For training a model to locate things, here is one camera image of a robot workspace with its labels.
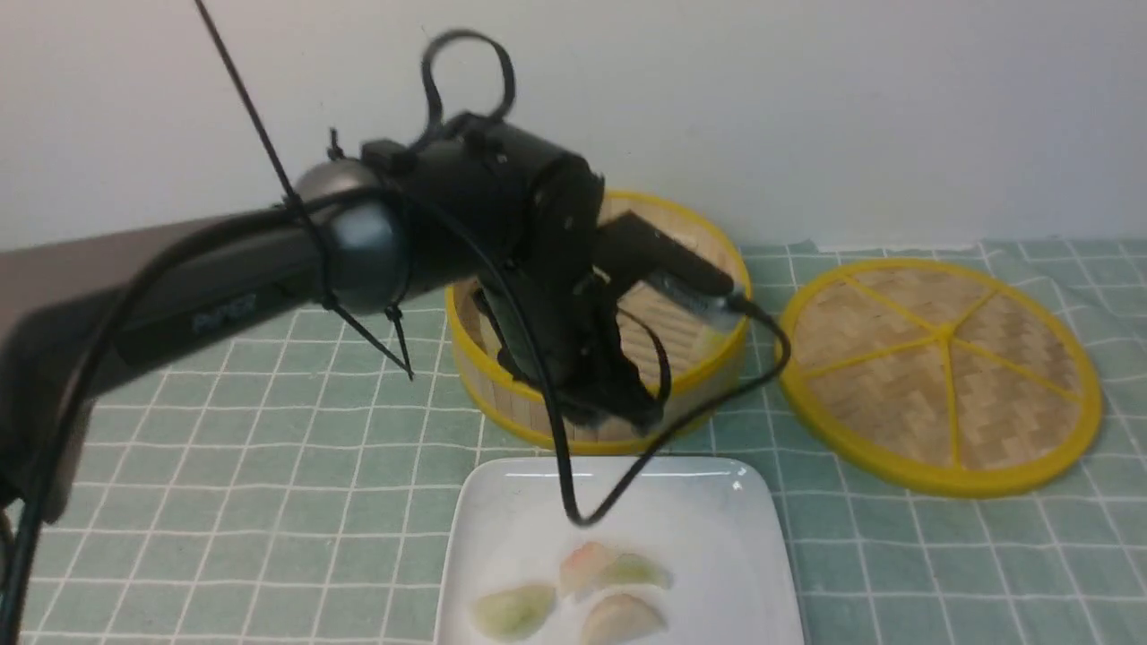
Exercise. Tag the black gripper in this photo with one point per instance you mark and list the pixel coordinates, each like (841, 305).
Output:
(556, 312)

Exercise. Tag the pink white dumpling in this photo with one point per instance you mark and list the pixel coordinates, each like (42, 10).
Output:
(580, 570)

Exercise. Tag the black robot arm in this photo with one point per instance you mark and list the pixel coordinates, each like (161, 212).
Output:
(477, 199)

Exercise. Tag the white square plate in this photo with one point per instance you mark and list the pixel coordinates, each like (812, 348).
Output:
(709, 521)

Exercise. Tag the small green dumpling on plate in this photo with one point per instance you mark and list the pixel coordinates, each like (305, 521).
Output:
(631, 570)

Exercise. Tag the beige dumpling on plate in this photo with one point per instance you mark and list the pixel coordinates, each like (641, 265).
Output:
(621, 618)

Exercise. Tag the green dumpling on plate left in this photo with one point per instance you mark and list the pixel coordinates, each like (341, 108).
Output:
(514, 614)

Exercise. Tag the yellow rimmed bamboo steamer basket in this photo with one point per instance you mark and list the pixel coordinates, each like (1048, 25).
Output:
(704, 360)

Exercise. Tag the green checked tablecloth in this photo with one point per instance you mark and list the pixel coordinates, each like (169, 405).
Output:
(290, 486)

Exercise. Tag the yellow rimmed woven steamer lid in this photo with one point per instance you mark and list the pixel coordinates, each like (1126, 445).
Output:
(939, 378)

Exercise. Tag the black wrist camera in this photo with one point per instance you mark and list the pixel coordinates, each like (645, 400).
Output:
(629, 251)

